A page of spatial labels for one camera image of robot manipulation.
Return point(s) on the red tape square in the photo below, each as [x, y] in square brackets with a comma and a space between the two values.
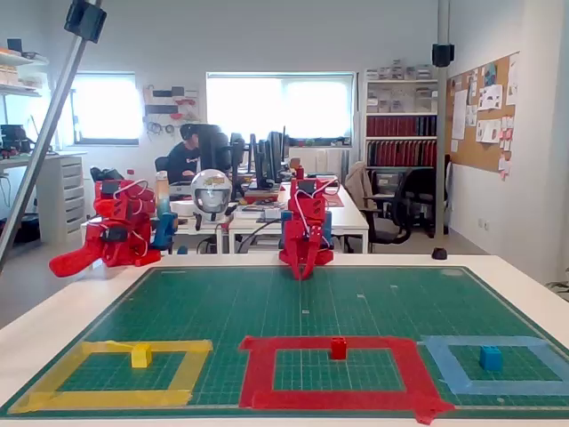
[258, 373]

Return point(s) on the grey round pillar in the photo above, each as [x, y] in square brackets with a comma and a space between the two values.
[443, 133]

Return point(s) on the blue table clamp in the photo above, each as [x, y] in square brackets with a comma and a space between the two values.
[329, 227]
[165, 231]

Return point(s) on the blue tape square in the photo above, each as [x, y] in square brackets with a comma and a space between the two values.
[444, 362]

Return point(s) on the red lego brick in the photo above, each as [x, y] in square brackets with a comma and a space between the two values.
[338, 349]

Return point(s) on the black computer monitor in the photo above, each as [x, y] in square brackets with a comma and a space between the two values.
[238, 155]
[258, 160]
[276, 151]

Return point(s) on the seated person in dark shirt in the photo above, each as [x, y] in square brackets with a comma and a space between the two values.
[182, 160]

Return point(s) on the wide bright window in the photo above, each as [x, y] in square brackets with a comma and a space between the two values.
[280, 107]

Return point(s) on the white wall shelf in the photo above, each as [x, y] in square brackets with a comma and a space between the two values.
[18, 75]

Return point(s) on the cork pin board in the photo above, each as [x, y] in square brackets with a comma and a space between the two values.
[480, 155]

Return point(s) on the white tool pegboard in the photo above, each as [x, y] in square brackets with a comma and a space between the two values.
[171, 107]

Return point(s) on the silver aluminium pole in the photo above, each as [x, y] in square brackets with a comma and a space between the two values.
[44, 133]

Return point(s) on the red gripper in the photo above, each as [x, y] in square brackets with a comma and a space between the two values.
[299, 247]

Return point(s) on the red leader robot arm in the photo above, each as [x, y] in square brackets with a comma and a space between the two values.
[115, 209]

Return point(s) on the black office chair with jacket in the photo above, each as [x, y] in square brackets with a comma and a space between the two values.
[378, 209]

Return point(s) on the blue lego brick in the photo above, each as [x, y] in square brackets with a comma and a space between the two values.
[491, 358]

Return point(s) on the yellow lego brick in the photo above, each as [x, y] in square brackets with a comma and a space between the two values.
[141, 356]

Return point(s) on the black pole clamp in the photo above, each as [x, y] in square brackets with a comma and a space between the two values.
[84, 20]
[443, 55]

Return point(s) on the white wall socket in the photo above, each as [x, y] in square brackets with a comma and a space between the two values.
[484, 223]

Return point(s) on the green potted plant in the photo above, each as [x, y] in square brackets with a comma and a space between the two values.
[560, 287]

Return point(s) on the white drawer cabinet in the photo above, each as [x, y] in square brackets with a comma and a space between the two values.
[58, 195]

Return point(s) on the yellow tape square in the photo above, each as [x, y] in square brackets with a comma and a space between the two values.
[197, 369]

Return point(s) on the orange and blue bottle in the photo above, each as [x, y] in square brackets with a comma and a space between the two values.
[162, 195]

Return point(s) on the green cutting mat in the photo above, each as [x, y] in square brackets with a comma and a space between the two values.
[222, 311]

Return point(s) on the small bright window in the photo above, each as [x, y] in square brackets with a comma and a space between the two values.
[106, 111]

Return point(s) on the small black knob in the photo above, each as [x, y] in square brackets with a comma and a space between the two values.
[439, 253]

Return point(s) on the white office desk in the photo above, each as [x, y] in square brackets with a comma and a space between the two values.
[351, 218]

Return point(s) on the white shelf with red binders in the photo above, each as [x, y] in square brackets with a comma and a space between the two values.
[400, 133]

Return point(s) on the white motorcycle helmet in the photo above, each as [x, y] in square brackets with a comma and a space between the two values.
[211, 191]

